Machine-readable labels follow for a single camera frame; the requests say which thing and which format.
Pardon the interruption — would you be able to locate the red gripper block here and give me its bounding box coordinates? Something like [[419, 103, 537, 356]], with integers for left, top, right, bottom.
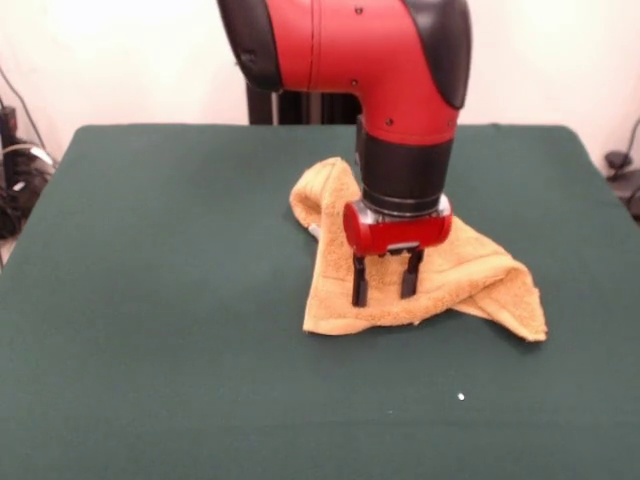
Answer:
[[342, 195, 454, 307]]

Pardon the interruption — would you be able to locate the black cable bundle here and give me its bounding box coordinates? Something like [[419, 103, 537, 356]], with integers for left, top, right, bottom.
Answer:
[[0, 67, 59, 241]]

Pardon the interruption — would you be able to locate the black floor device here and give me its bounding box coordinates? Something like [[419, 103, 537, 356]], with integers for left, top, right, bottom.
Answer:
[[603, 117, 640, 221]]

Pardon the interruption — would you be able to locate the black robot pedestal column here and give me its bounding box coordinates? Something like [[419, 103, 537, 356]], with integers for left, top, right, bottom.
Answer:
[[247, 82, 364, 126]]

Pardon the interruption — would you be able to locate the orange terry towel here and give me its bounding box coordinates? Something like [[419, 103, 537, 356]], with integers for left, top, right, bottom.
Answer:
[[289, 157, 549, 344]]

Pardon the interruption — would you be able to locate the dark green table cloth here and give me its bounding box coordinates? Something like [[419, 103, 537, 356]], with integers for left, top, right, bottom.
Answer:
[[0, 123, 640, 480]]

